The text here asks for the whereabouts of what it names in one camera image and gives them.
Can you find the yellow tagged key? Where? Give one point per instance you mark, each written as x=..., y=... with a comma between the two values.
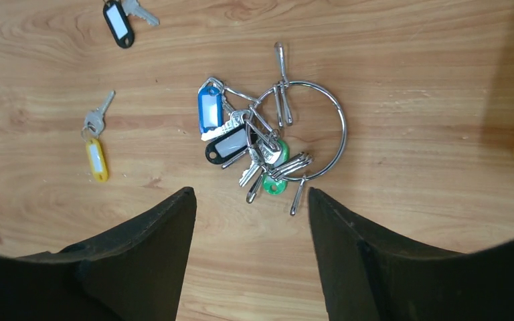
x=93, y=127

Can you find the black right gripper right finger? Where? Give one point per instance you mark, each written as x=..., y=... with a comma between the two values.
x=369, y=272

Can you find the large silver keyring with clips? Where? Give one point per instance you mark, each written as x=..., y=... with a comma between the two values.
x=303, y=114

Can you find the green tagged key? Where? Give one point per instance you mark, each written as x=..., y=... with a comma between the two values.
x=271, y=159

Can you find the black tagged key loose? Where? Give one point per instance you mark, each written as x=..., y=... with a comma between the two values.
x=116, y=16

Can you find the blue tagged key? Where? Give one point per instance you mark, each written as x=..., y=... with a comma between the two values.
x=216, y=116

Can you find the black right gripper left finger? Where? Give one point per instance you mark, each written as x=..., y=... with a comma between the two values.
x=133, y=271

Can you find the black tagged key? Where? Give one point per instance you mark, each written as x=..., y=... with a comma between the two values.
x=116, y=16
x=225, y=147

